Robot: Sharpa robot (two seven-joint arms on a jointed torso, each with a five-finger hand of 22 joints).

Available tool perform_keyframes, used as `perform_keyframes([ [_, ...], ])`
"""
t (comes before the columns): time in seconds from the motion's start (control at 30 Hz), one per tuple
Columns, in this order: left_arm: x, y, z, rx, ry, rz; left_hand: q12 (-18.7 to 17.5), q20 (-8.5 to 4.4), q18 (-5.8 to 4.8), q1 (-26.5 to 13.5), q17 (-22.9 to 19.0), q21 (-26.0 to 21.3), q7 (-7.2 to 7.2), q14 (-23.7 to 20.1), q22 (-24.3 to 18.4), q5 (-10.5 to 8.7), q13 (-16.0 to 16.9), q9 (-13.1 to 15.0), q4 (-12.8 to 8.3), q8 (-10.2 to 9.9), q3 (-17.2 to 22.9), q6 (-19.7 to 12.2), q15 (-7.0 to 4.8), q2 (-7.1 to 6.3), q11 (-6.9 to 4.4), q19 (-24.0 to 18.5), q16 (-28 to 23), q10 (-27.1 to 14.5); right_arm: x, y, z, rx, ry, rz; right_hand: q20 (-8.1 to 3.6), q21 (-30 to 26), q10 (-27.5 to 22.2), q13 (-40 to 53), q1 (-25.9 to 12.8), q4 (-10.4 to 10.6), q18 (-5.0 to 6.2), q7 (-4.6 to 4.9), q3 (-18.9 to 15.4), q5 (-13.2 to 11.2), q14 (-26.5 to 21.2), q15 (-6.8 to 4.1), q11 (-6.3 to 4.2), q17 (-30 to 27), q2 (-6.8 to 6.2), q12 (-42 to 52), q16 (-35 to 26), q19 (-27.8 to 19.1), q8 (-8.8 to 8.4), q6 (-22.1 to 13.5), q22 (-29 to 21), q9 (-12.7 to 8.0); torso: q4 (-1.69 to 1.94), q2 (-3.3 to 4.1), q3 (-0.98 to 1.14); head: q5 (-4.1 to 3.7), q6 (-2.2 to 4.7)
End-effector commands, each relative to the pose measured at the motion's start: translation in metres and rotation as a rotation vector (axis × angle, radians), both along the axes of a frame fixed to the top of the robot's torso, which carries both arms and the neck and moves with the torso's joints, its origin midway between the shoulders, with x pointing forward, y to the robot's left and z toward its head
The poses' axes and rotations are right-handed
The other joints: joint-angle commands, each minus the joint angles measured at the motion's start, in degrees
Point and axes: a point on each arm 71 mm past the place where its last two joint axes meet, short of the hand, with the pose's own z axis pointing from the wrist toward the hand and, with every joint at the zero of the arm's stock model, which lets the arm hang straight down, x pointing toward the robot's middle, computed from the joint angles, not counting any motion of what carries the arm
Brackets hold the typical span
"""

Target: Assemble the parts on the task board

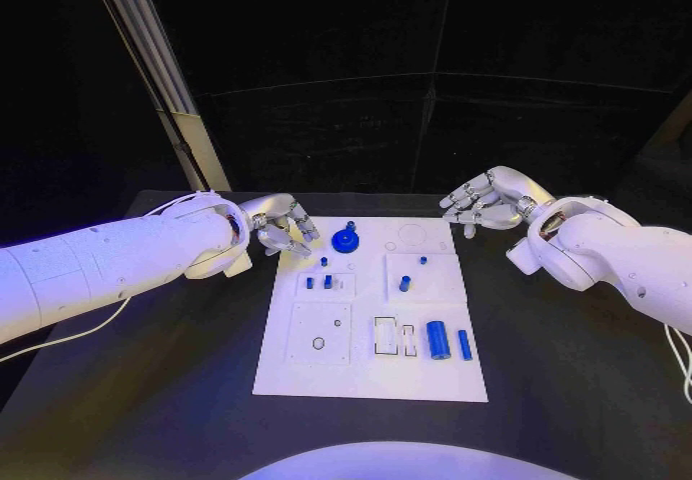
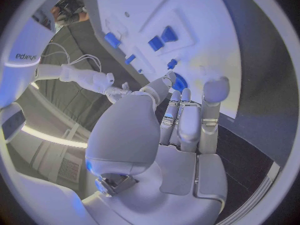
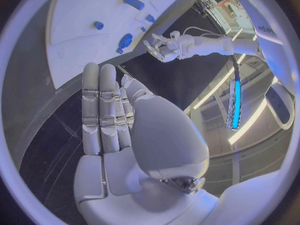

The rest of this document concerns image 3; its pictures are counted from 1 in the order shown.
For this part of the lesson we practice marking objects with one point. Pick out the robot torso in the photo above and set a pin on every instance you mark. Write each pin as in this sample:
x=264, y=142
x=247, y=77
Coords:
x=272, y=60

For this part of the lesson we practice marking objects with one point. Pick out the workshop rack with equipment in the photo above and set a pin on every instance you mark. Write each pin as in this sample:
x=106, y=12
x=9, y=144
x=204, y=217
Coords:
x=222, y=5

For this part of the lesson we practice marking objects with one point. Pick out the long blue cylinder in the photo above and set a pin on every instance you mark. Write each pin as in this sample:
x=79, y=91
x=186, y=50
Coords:
x=134, y=2

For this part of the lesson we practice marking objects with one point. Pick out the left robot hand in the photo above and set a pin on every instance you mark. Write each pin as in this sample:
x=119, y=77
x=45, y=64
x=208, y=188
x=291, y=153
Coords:
x=164, y=49

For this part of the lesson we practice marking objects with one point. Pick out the white task board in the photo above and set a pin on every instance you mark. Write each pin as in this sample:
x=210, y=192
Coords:
x=89, y=9

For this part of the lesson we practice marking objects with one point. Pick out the small blue peg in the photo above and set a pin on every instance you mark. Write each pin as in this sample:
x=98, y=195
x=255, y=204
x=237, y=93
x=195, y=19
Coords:
x=143, y=29

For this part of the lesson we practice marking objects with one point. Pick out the glowing light bar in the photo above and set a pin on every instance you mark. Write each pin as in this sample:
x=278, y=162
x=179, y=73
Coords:
x=237, y=105

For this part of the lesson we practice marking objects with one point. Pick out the blue plug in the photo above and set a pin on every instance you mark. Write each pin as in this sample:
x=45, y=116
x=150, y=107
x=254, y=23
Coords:
x=150, y=18

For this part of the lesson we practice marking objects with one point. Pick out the short blue cylinder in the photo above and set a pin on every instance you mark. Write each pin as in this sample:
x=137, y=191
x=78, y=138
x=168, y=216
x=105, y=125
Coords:
x=98, y=25

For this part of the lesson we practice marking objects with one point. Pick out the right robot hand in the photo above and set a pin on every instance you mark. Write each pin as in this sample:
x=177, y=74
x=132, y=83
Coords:
x=164, y=135

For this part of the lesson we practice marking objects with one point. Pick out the blue gear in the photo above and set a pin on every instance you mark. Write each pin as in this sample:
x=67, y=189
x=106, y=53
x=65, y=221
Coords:
x=125, y=40

